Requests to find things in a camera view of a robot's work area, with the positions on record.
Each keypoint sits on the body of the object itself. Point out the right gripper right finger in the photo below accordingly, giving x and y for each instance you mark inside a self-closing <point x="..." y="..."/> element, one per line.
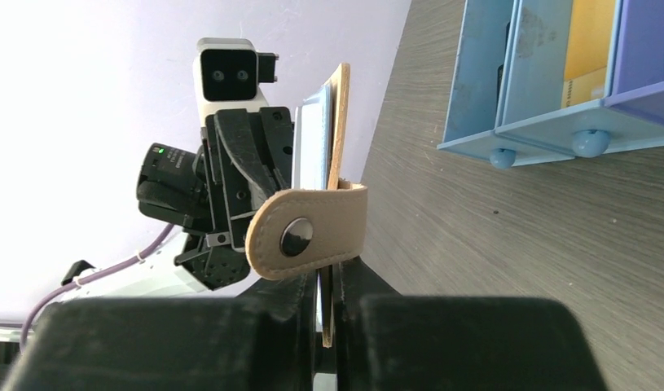
<point x="388" y="341"/>

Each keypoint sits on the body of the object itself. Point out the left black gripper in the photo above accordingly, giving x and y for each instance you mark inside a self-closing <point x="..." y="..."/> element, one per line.
<point x="213" y="194"/>

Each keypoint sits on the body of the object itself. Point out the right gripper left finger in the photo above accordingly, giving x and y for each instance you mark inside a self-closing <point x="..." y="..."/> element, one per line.
<point x="259" y="340"/>

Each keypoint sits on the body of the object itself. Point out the beige leather card holder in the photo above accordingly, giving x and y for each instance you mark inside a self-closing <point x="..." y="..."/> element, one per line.
<point x="299" y="231"/>

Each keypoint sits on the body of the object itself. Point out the blue three-compartment organizer tray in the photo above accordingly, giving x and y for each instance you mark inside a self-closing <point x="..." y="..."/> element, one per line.
<point x="543" y="81"/>

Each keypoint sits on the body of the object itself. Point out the orange item in tray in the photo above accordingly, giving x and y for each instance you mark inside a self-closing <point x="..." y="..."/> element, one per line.
<point x="587" y="54"/>

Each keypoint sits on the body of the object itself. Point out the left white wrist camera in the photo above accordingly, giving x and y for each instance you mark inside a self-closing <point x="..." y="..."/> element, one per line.
<point x="227" y="74"/>

